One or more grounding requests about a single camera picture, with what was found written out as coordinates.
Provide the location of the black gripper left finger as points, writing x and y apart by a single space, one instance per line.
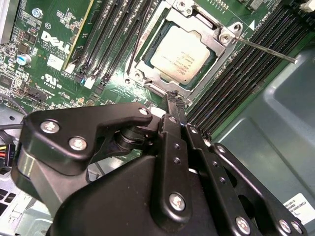
64 123

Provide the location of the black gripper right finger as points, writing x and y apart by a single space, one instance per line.
219 172

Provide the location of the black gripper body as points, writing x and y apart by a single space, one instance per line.
110 209

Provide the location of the silver CPU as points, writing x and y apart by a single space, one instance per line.
179 51

